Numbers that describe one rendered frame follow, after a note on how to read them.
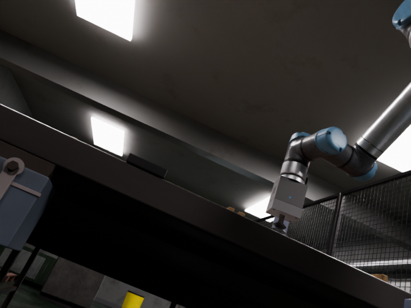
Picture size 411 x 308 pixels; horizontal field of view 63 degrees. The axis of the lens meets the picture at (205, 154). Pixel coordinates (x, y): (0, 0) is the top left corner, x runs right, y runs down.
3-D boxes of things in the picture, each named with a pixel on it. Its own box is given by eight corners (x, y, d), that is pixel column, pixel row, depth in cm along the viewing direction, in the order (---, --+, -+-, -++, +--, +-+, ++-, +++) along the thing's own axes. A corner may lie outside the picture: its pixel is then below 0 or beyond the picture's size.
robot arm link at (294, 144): (303, 126, 101) (285, 135, 108) (295, 157, 96) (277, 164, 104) (323, 139, 103) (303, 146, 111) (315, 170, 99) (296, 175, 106)
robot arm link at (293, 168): (279, 167, 105) (303, 176, 105) (275, 179, 103) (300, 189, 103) (287, 157, 98) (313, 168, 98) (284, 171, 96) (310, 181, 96)
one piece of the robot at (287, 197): (301, 184, 106) (288, 233, 99) (274, 175, 106) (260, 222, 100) (313, 174, 97) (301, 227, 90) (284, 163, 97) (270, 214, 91)
